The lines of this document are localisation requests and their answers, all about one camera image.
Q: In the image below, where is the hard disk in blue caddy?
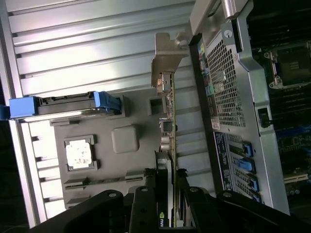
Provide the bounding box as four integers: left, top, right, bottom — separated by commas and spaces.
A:
9, 91, 121, 121

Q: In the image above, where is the CPU socket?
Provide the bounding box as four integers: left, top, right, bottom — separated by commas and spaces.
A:
263, 41, 311, 90

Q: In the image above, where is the open grey PC case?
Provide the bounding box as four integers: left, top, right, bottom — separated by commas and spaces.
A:
188, 0, 311, 216

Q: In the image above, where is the silver CPU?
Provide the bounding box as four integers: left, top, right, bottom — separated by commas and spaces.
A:
64, 140, 93, 170

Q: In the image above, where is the grey parts rack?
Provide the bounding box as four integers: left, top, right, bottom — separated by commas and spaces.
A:
50, 88, 178, 212

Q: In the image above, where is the green RAM stick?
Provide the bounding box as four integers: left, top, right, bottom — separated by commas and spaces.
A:
64, 181, 146, 190

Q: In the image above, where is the green motherboard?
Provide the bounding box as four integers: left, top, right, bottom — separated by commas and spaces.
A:
252, 41, 311, 214

